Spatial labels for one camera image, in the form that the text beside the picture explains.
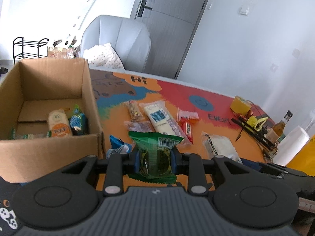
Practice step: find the white paper roll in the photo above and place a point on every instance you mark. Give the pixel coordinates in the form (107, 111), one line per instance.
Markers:
(290, 146)

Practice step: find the purple snack packet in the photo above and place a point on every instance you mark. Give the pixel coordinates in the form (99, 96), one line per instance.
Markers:
(143, 127)

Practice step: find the black shoe rack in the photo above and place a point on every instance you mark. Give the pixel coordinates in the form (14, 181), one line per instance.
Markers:
(24, 49)

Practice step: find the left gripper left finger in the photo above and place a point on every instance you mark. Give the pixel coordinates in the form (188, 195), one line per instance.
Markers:
(68, 195)

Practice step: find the red white snack packet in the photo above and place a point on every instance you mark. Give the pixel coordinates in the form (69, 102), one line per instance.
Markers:
(186, 119)

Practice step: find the yellow black tool pile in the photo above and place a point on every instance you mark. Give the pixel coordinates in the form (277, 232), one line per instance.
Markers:
(254, 127)

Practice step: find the grey door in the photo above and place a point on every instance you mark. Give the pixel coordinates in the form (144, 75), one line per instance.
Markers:
(172, 25)

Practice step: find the brown glass bottle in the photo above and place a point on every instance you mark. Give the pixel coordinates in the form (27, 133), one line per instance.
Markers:
(278, 129)

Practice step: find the grey armchair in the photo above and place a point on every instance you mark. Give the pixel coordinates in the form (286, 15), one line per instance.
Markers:
(129, 38)

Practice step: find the white dotted pillow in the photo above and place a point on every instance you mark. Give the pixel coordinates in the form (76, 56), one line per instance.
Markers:
(103, 56)

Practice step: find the white wall switch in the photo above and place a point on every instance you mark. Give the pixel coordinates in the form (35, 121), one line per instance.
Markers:
(244, 10)

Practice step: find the black door handle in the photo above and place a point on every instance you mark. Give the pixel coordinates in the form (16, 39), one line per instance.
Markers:
(143, 7)

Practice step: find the green snack packet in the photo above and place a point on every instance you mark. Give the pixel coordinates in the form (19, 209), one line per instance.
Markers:
(153, 152)

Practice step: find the brown cardboard box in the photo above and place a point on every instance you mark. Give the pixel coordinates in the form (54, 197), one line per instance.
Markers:
(35, 87)

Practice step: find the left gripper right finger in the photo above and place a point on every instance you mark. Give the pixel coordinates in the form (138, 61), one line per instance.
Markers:
(240, 194)

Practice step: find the beige orange snack bar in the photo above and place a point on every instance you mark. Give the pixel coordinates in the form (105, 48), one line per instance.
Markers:
(58, 124)

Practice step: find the brown carton on floor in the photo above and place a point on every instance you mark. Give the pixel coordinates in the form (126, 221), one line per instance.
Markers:
(61, 52)

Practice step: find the white perforated board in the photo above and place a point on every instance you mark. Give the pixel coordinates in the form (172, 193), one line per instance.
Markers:
(83, 12)

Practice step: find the nut snack packet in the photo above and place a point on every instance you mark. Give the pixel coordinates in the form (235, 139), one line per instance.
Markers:
(134, 111)

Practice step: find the blue white snack packet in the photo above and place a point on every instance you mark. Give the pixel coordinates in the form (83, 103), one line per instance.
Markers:
(118, 146)

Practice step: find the white blue long snack pack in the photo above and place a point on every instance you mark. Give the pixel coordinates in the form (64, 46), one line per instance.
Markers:
(162, 120)

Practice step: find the white clear snack packet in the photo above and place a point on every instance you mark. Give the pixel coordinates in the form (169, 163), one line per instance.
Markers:
(219, 145)

